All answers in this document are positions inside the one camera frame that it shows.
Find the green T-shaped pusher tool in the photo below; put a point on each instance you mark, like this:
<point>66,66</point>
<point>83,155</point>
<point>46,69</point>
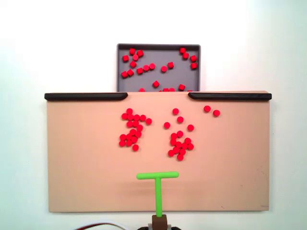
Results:
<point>158,191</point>

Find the grey tray container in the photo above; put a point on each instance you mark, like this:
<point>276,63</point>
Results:
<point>168,79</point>

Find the beige rectangular board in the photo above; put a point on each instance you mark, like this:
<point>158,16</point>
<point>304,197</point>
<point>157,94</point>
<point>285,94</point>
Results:
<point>84,167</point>

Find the black edge rail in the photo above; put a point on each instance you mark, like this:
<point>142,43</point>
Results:
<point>84,96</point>
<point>230,96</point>

